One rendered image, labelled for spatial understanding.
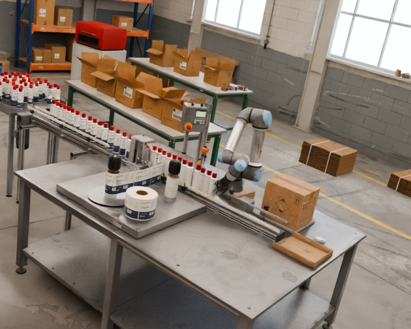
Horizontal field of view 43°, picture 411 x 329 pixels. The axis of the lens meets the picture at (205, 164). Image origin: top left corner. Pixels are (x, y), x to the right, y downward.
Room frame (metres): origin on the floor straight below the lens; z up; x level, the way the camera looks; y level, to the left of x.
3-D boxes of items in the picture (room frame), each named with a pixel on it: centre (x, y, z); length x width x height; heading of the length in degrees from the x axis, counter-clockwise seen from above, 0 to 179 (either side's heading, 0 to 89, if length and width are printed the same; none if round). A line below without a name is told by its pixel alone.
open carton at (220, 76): (7.95, 0.08, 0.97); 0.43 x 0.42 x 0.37; 133
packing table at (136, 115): (6.05, 0.90, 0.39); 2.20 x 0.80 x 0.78; 46
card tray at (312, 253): (2.99, -0.71, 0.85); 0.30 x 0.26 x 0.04; 55
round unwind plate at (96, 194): (3.17, 0.59, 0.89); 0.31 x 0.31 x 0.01
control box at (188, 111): (3.69, 0.14, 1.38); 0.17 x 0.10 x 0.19; 110
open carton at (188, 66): (8.32, 0.59, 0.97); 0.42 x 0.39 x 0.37; 134
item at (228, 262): (3.41, 0.06, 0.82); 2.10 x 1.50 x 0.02; 55
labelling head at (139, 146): (3.73, 0.50, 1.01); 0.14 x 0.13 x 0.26; 55
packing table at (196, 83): (8.38, 0.54, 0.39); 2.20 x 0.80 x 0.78; 46
